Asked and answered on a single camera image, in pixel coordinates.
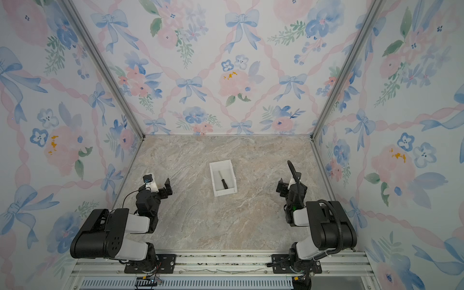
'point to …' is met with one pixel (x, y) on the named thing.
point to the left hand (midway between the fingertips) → (160, 179)
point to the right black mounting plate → (282, 265)
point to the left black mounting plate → (166, 263)
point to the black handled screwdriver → (223, 182)
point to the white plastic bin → (226, 171)
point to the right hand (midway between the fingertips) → (292, 180)
